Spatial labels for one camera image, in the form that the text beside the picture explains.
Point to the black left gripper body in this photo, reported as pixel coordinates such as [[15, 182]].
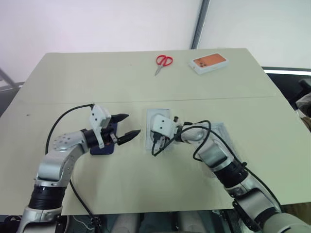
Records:
[[109, 138]]

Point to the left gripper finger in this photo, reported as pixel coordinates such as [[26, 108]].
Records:
[[128, 136], [120, 118]]

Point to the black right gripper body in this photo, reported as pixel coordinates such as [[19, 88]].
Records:
[[159, 140]]

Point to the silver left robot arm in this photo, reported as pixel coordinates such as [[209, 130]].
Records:
[[56, 160]]

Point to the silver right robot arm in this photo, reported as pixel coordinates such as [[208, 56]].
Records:
[[216, 155]]

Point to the dark blue phone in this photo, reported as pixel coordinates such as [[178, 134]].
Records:
[[102, 152]]

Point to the white open box base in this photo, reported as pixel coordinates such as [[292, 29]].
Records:
[[159, 112]]

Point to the white box with orange phone print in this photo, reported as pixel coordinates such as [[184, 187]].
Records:
[[209, 61]]

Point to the clear plastic bag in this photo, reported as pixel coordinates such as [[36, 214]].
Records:
[[222, 132]]

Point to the black desk with light strip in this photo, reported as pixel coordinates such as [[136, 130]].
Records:
[[281, 80]]

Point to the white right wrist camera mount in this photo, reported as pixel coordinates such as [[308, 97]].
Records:
[[162, 125]]

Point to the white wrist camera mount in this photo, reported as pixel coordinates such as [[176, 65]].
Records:
[[97, 116], [162, 125]]

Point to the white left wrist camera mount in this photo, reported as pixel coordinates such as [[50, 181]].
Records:
[[97, 116]]

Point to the grey metal frame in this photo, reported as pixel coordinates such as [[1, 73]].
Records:
[[7, 78]]

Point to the dark metal window post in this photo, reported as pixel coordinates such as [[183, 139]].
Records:
[[199, 24]]

